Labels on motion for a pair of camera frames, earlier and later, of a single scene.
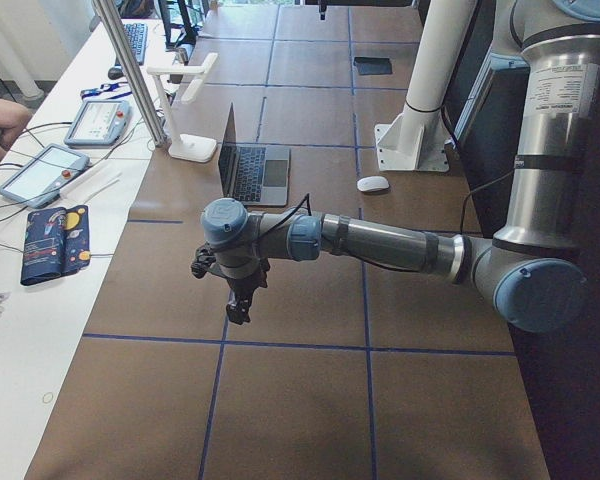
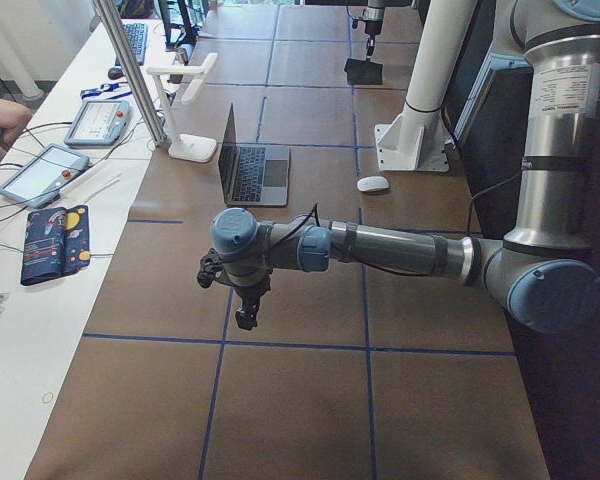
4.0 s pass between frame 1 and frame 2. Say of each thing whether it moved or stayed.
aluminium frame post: stayed
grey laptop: stayed
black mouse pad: moved
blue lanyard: stayed
